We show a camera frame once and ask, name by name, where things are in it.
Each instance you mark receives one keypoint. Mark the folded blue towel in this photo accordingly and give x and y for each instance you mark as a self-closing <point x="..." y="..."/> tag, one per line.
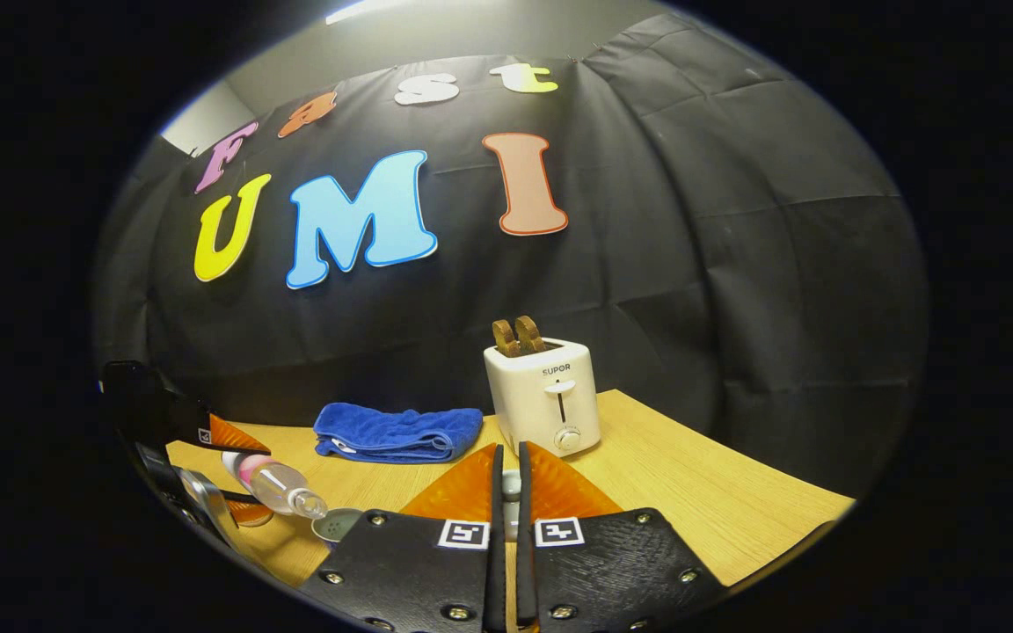
<point x="392" y="431"/>

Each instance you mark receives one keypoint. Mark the brown bread slice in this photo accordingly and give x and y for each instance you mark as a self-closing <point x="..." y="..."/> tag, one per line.
<point x="531" y="334"/>
<point x="506" y="338"/>

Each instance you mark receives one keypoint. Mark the clear plastic water bottle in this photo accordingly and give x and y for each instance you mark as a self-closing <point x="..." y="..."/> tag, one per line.
<point x="273" y="482"/>

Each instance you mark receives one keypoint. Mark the white toaster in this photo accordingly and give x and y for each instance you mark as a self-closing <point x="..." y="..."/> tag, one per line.
<point x="542" y="404"/>

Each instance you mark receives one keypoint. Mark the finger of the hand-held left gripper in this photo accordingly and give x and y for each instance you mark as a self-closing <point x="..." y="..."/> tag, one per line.
<point x="251" y="513"/>
<point x="227" y="436"/>

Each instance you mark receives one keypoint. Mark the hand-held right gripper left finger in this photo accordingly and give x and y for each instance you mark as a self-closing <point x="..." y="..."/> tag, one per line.
<point x="496" y="580"/>

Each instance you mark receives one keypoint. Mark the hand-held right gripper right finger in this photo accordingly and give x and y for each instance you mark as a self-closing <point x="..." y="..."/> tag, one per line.
<point x="526" y="580"/>

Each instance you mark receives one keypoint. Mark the long ceiling light panel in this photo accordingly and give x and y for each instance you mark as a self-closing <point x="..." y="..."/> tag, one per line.
<point x="366" y="9"/>

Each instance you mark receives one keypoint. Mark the black backdrop cloth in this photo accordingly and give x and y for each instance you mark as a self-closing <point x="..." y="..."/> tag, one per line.
<point x="647" y="264"/>

